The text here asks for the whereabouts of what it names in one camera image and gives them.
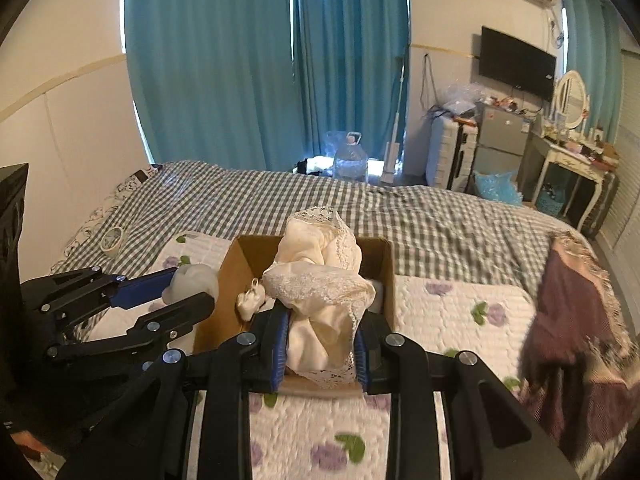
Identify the small white sock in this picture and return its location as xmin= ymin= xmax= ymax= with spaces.
xmin=162 ymin=263 xmax=219 ymax=356

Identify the cream sock bundle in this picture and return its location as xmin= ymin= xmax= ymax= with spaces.
xmin=235 ymin=278 xmax=267 ymax=322

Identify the cream lace garment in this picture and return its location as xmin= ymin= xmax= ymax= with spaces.
xmin=262 ymin=207 xmax=376 ymax=389

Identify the tape roll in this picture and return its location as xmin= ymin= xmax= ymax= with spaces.
xmin=100 ymin=226 xmax=125 ymax=258

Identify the purple fringed blanket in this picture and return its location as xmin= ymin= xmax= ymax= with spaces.
xmin=518 ymin=232 xmax=639 ymax=479

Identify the brown cardboard box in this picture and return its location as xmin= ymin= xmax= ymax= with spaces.
xmin=193 ymin=235 xmax=396 ymax=399

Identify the white floral quilted mat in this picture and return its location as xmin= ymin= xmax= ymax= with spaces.
xmin=99 ymin=232 xmax=535 ymax=479

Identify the grey checkered bed cover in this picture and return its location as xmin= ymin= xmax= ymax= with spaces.
xmin=51 ymin=160 xmax=576 ymax=296

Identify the white wardrobe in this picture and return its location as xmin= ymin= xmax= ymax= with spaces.
xmin=596 ymin=49 xmax=640 ymax=261

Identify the clear water jug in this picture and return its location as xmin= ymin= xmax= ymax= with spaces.
xmin=333 ymin=131 xmax=369 ymax=182

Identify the blue plastic bag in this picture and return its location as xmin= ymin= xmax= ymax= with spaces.
xmin=473 ymin=171 xmax=523 ymax=206

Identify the large teal curtain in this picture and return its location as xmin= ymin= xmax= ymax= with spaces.
xmin=124 ymin=0 xmax=305 ymax=171

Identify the white stick vacuum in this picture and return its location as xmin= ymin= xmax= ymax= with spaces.
xmin=380 ymin=58 xmax=406 ymax=185

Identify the white suitcase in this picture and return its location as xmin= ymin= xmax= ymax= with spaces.
xmin=425 ymin=115 xmax=478 ymax=193

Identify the white dressing table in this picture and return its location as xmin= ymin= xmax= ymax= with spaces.
xmin=516 ymin=133 xmax=615 ymax=237

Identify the grey mini fridge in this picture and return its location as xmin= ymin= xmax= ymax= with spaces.
xmin=473 ymin=105 xmax=529 ymax=174

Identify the clear plastic bag on suitcase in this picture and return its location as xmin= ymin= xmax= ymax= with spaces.
xmin=440 ymin=82 xmax=486 ymax=116

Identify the oval white vanity mirror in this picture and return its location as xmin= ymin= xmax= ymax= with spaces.
xmin=552 ymin=70 xmax=590 ymax=130

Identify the right teal curtain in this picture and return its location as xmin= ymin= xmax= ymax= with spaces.
xmin=562 ymin=0 xmax=623 ymax=142

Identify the black wall television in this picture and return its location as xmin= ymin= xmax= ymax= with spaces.
xmin=478 ymin=26 xmax=556 ymax=102

